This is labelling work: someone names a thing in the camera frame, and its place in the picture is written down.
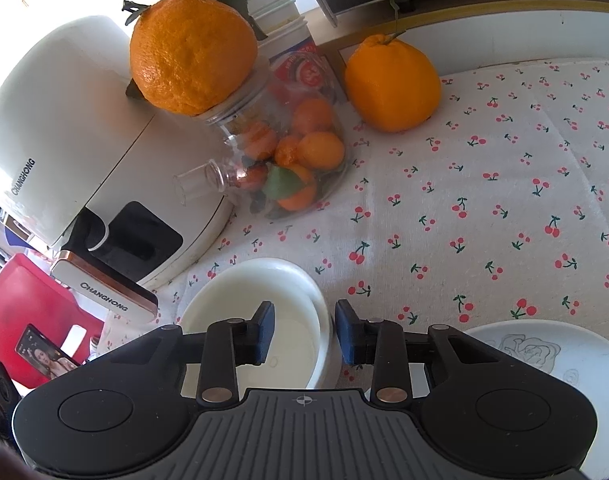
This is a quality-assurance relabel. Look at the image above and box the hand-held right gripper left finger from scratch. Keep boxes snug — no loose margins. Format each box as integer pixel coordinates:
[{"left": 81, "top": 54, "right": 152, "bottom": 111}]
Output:
[{"left": 97, "top": 301, "right": 276, "bottom": 407}]

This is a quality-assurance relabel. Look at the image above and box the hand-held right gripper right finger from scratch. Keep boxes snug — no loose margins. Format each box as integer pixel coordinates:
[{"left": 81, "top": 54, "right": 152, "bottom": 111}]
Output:
[{"left": 335, "top": 300, "right": 512, "bottom": 407}]

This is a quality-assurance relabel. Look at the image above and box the white deep bowl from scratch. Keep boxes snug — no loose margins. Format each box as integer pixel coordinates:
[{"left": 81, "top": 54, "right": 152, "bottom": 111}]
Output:
[{"left": 177, "top": 257, "right": 342, "bottom": 396}]

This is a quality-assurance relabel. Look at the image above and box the white embossed plate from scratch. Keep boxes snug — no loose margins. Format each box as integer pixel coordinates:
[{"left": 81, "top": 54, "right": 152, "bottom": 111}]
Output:
[{"left": 464, "top": 320, "right": 609, "bottom": 411}]

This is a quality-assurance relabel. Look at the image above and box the smartphone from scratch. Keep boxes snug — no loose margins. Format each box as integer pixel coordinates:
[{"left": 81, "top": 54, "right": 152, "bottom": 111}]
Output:
[{"left": 15, "top": 324, "right": 80, "bottom": 380}]

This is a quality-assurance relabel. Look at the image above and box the red plastic stool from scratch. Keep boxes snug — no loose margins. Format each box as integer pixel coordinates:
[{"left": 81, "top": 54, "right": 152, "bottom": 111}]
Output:
[{"left": 0, "top": 252, "right": 110, "bottom": 391}]

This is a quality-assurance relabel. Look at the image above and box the clear glass jar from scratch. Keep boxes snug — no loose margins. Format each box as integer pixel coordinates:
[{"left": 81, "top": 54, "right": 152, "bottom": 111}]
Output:
[{"left": 173, "top": 57, "right": 347, "bottom": 222}]

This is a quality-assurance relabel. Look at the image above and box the pile of small oranges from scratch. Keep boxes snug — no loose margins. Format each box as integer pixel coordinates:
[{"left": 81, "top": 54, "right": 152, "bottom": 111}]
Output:
[{"left": 234, "top": 97, "right": 346, "bottom": 213}]

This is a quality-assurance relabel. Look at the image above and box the cherry print tablecloth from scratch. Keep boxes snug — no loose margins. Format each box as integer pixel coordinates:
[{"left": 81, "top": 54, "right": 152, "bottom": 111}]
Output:
[{"left": 157, "top": 57, "right": 609, "bottom": 411}]

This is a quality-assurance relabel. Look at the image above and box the large orange with stem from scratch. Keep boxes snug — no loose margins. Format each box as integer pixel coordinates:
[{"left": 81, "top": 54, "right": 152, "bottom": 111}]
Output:
[{"left": 344, "top": 0, "right": 442, "bottom": 133}]

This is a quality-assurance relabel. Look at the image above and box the large orange with leaves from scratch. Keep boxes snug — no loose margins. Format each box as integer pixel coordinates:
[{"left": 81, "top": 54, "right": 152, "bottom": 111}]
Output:
[{"left": 122, "top": 0, "right": 268, "bottom": 116}]

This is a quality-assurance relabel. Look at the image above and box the white air fryer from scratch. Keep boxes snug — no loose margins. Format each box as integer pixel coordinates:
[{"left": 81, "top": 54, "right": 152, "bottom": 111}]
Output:
[{"left": 0, "top": 14, "right": 235, "bottom": 326}]

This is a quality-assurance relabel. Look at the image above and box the stack of paper cups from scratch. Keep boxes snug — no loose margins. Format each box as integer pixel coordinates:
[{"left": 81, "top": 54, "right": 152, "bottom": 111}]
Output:
[{"left": 247, "top": 0, "right": 335, "bottom": 106}]

